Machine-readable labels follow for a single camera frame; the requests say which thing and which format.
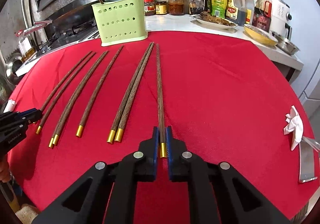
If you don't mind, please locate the wooden chopstick two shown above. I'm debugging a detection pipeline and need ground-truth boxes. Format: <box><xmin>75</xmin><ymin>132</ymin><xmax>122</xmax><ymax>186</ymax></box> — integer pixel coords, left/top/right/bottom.
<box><xmin>32</xmin><ymin>51</ymin><xmax>93</xmax><ymax>124</ymax></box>

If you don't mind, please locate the wooden chopstick three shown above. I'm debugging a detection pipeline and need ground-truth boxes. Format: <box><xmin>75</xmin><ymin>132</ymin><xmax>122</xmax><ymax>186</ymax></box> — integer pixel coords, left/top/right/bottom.
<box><xmin>35</xmin><ymin>51</ymin><xmax>97</xmax><ymax>135</ymax></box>

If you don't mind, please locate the wooden chopstick nine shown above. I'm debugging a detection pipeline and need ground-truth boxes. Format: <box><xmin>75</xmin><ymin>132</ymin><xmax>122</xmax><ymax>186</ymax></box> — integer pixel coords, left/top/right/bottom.
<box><xmin>156</xmin><ymin>44</ymin><xmax>167</xmax><ymax>158</ymax></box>

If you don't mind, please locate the wooden chopstick four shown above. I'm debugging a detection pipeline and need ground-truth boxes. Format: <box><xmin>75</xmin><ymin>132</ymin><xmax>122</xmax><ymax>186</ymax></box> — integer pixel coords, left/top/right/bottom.
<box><xmin>48</xmin><ymin>50</ymin><xmax>109</xmax><ymax>149</ymax></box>

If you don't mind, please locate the wooden chopstick eight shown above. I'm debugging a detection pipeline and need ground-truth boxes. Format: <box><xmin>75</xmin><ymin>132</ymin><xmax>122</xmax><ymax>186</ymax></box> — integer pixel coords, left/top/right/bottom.
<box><xmin>107</xmin><ymin>42</ymin><xmax>155</xmax><ymax>143</ymax></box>

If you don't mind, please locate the wooden chopstick six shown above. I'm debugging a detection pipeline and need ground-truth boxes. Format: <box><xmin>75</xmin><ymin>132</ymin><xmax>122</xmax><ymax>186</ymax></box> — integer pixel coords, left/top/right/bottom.
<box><xmin>75</xmin><ymin>45</ymin><xmax>124</xmax><ymax>138</ymax></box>

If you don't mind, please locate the wooden chopstick five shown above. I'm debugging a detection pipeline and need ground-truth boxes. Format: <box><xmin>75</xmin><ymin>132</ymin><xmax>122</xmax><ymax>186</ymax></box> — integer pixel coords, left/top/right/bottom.
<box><xmin>54</xmin><ymin>51</ymin><xmax>111</xmax><ymax>147</ymax></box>

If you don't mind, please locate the wooden chopstick seven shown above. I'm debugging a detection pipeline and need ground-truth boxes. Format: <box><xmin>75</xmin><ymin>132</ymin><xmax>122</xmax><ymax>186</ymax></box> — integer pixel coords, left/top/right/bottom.
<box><xmin>106</xmin><ymin>42</ymin><xmax>154</xmax><ymax>144</ymax></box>

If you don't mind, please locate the left hand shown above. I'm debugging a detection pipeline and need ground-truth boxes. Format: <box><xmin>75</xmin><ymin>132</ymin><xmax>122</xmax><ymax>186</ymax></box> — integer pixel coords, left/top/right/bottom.
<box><xmin>0</xmin><ymin>160</ymin><xmax>11</xmax><ymax>183</ymax></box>

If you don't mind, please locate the white tissue roll left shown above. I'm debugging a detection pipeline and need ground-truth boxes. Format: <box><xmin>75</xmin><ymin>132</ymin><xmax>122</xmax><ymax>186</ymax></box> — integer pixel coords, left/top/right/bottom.
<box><xmin>3</xmin><ymin>99</ymin><xmax>16</xmax><ymax>113</ymax></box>

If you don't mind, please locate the steel pot lid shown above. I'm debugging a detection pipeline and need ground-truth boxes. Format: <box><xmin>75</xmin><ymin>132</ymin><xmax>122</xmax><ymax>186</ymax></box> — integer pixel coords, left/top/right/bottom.
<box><xmin>5</xmin><ymin>52</ymin><xmax>23</xmax><ymax>85</ymax></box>

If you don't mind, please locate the cooking oil bottle left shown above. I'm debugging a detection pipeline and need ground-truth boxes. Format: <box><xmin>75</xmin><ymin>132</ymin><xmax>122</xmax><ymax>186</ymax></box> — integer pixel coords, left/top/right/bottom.
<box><xmin>16</xmin><ymin>30</ymin><xmax>36</xmax><ymax>63</ymax></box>

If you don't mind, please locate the red tablecloth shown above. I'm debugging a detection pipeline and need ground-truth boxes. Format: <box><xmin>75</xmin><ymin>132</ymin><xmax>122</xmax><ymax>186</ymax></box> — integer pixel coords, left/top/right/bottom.
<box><xmin>9</xmin><ymin>31</ymin><xmax>319</xmax><ymax>219</ymax></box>

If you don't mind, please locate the black wok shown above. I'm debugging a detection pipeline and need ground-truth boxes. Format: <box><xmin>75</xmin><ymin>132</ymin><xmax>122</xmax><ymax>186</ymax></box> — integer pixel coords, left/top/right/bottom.
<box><xmin>21</xmin><ymin>3</ymin><xmax>93</xmax><ymax>36</ymax></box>

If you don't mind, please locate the white tissue right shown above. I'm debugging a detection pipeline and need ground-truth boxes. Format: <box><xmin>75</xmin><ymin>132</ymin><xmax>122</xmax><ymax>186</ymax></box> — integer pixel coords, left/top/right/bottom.
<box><xmin>283</xmin><ymin>106</ymin><xmax>304</xmax><ymax>151</ymax></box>

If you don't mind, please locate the green utensil holder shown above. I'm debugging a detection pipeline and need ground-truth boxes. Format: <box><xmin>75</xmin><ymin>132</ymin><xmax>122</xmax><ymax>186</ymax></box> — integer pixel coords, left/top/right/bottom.
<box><xmin>92</xmin><ymin>0</ymin><xmax>148</xmax><ymax>46</ymax></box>

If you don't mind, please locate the plate of cooked food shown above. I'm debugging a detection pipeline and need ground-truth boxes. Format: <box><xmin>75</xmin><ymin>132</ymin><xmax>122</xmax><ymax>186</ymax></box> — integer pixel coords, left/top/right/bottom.
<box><xmin>192</xmin><ymin>11</ymin><xmax>238</xmax><ymax>29</ymax></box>

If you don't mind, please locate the yellow bowl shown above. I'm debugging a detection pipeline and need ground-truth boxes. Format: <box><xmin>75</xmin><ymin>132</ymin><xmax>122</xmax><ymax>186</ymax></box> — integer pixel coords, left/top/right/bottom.
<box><xmin>244</xmin><ymin>24</ymin><xmax>278</xmax><ymax>46</ymax></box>

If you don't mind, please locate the steel bowl with food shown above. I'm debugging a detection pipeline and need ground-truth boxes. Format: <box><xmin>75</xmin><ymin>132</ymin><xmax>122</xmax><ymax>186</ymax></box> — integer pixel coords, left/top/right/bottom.
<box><xmin>272</xmin><ymin>31</ymin><xmax>299</xmax><ymax>56</ymax></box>

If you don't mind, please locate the red lid chili jar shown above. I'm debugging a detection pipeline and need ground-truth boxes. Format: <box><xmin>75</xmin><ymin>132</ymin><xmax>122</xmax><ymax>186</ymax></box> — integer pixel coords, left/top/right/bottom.
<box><xmin>168</xmin><ymin>0</ymin><xmax>184</xmax><ymax>16</ymax></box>

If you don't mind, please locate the green label bottle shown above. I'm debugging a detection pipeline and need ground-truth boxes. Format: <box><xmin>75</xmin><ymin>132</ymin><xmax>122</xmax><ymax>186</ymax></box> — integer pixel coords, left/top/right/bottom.
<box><xmin>211</xmin><ymin>0</ymin><xmax>227</xmax><ymax>19</ymax></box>

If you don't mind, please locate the large soy sauce jug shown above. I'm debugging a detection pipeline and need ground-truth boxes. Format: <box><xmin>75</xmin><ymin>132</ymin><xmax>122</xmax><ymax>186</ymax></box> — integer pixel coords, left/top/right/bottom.
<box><xmin>225</xmin><ymin>0</ymin><xmax>247</xmax><ymax>26</ymax></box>

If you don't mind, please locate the red handle oil bottle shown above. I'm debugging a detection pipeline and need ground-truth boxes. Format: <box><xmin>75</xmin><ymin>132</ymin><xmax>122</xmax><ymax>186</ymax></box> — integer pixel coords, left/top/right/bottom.
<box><xmin>252</xmin><ymin>0</ymin><xmax>272</xmax><ymax>32</ymax></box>

